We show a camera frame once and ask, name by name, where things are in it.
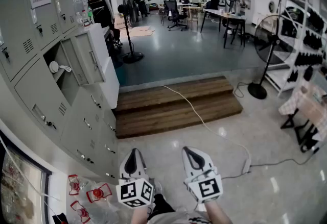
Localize white metal shelf rack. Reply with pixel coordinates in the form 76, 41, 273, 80
264, 0, 327, 98

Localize person's white patterned shirt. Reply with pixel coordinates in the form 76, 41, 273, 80
149, 211, 213, 224

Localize person's left forearm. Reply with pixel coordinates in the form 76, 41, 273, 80
131, 206, 151, 224

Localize checkered tablecloth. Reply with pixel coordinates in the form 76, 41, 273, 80
278, 79, 327, 142

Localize round wooden table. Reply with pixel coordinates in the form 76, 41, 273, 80
182, 5, 203, 28

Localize black table frame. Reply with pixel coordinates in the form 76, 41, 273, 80
280, 107, 321, 154

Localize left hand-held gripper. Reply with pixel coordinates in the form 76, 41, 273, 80
115, 148, 155, 209

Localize black framed window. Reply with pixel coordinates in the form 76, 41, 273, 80
0, 138, 53, 224

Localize clear water jug red handle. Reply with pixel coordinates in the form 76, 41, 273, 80
70, 200, 92, 224
83, 182, 117, 208
67, 173, 81, 196

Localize white power cable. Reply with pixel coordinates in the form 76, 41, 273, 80
160, 84, 253, 165

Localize large white foam box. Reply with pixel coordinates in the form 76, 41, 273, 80
86, 23, 120, 110

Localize long black-legged table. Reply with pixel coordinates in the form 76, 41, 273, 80
200, 8, 247, 49

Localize white power strip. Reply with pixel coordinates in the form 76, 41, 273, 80
241, 157, 253, 176

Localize grey locker door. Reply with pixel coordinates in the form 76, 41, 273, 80
61, 31, 107, 86

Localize flattened brown cardboard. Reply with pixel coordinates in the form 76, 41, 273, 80
114, 13, 156, 39

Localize brown wooden step platform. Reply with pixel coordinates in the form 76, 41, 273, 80
113, 76, 244, 140

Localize grey metal locker cabinet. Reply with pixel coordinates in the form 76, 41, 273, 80
0, 0, 121, 186

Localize black floor cable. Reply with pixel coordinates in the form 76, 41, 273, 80
221, 146, 320, 180

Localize white round container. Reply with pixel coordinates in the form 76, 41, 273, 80
48, 61, 73, 74

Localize black pedestal fan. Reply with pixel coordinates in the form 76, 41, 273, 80
247, 14, 298, 100
117, 0, 145, 64

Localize person's right forearm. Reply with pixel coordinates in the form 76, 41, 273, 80
204, 200, 233, 224

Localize group of black objects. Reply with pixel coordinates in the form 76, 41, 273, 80
281, 6, 327, 83

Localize clear plastic water bottle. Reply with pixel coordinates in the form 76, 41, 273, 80
76, 11, 84, 30

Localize red label plastic bottle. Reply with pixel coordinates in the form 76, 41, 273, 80
81, 9, 90, 27

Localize white washing machine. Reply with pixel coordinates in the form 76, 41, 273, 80
267, 0, 278, 15

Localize white table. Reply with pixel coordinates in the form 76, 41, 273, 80
101, 26, 112, 40

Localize person's black trousers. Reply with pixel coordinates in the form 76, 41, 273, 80
148, 193, 176, 220

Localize person's left white shoe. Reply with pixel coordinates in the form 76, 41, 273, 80
152, 179, 164, 194

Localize clothes rack with dark garments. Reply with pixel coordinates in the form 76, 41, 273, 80
86, 0, 116, 30

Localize black office chair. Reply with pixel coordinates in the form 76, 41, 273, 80
163, 0, 189, 32

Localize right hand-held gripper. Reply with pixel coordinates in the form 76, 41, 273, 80
182, 146, 224, 204

